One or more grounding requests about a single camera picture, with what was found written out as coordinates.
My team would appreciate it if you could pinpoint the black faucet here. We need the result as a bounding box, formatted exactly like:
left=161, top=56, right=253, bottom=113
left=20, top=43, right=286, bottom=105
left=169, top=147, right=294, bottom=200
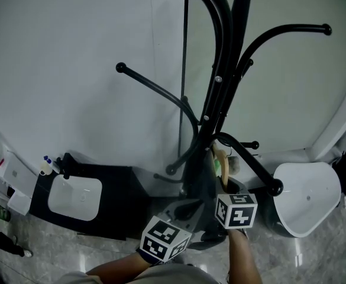
left=57, top=152, right=79, bottom=180

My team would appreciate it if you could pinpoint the white water dispenser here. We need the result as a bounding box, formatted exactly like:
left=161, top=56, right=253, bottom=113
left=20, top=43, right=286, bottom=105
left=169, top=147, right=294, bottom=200
left=0, top=151, right=40, bottom=195

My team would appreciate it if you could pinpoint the black and white bathtub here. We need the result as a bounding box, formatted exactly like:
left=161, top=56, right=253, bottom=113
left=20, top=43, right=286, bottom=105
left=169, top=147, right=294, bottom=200
left=264, top=162, right=342, bottom=238

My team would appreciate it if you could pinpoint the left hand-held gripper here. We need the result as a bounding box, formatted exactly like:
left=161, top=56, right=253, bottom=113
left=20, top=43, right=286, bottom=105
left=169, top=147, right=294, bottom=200
left=136, top=199, right=205, bottom=263

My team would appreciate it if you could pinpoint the grey stone-like object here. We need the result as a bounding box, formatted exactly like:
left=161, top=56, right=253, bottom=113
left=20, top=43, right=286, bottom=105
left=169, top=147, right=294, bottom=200
left=227, top=156, right=240, bottom=175

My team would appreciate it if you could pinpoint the person's grey shirt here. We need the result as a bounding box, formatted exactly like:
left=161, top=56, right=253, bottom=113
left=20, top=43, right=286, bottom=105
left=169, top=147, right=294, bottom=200
left=56, top=263, right=221, bottom=284

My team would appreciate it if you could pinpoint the white sink basin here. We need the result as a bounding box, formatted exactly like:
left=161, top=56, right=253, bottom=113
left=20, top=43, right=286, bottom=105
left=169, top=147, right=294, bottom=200
left=47, top=175, right=104, bottom=221

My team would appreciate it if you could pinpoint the black coat rack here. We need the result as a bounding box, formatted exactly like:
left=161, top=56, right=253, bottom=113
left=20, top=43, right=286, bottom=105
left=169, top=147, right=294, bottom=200
left=115, top=0, right=332, bottom=198

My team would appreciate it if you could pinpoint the white soap pump bottle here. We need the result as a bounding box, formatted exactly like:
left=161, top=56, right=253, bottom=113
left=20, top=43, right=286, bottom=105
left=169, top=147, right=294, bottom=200
left=43, top=155, right=62, bottom=174

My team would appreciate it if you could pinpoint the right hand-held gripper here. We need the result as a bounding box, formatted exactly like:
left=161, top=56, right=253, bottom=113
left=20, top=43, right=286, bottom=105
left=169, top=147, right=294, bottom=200
left=215, top=175, right=258, bottom=230

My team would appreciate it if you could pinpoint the person's left forearm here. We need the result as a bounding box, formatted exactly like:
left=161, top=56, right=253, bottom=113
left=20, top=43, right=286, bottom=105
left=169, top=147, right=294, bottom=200
left=86, top=251, right=154, bottom=279

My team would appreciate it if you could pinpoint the white bin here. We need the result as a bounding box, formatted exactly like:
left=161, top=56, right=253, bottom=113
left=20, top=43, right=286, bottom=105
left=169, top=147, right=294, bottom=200
left=7, top=192, right=33, bottom=216

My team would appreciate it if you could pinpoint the wooden clothes hanger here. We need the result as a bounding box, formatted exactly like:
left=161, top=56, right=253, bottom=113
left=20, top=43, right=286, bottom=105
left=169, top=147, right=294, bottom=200
left=211, top=142, right=232, bottom=189

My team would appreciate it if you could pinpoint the person's right forearm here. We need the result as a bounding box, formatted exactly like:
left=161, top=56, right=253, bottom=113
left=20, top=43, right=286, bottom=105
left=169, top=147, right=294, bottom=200
left=225, top=228, right=264, bottom=284

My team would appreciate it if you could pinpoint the dark grey garment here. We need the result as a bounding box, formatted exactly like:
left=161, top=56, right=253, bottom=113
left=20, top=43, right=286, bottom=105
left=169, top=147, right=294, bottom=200
left=184, top=149, right=229, bottom=250

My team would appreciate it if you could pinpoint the dark wooden sink cabinet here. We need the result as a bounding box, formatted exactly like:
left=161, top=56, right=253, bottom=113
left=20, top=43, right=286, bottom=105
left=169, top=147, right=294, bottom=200
left=29, top=151, right=151, bottom=241

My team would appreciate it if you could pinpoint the dark green can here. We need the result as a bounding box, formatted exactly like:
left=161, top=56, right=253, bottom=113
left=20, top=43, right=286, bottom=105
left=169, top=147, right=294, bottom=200
left=0, top=202, right=12, bottom=222

